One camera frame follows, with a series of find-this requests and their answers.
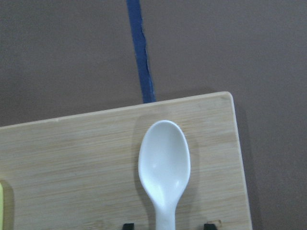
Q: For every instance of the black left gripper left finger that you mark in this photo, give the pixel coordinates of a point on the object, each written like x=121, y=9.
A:
x=128, y=226

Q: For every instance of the white plastic spoon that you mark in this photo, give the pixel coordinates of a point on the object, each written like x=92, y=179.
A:
x=164, y=170

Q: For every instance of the bamboo cutting board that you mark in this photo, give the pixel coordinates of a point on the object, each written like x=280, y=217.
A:
x=80, y=172

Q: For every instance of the yellow plastic knife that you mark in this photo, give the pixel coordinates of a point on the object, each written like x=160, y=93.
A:
x=1, y=206

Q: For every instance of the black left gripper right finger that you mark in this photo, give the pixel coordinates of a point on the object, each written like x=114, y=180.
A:
x=209, y=226

